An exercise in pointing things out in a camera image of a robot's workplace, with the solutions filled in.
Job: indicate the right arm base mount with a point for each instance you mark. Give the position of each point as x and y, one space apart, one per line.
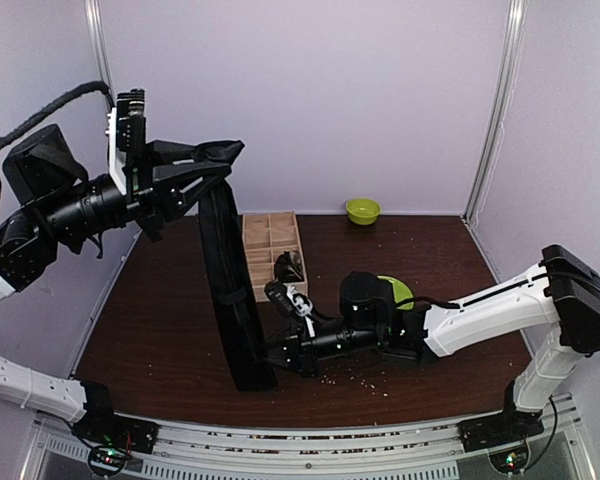
506 442

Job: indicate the wooden compartment box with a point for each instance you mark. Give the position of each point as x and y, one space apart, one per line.
266 237

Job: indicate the patterned rolled tie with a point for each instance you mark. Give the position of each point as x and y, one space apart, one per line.
288 267

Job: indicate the aluminium frame post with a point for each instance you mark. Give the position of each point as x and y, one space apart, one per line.
503 93
116 112

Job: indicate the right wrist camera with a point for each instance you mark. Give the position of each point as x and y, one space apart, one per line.
290 302

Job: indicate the black necktie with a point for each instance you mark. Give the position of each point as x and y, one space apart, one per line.
232 294

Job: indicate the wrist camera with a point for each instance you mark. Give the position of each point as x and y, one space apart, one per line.
131 123
290 302

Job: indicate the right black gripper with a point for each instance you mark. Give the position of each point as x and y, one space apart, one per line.
300 358

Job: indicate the left aluminium frame post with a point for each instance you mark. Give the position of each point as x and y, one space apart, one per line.
116 112

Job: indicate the front aluminium rail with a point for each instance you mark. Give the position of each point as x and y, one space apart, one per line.
417 450

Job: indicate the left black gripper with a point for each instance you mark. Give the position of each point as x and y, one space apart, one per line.
153 188

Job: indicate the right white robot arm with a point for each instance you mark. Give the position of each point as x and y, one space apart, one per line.
378 312

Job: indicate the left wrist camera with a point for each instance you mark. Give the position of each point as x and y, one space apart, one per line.
131 123

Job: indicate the right aluminium frame post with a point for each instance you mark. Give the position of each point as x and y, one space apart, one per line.
503 93

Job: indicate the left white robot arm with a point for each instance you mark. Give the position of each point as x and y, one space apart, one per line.
61 205

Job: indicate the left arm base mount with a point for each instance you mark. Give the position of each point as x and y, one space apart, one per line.
109 453

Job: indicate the green plate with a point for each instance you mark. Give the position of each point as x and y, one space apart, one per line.
401 293

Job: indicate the green bowl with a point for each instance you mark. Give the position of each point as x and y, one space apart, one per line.
362 211

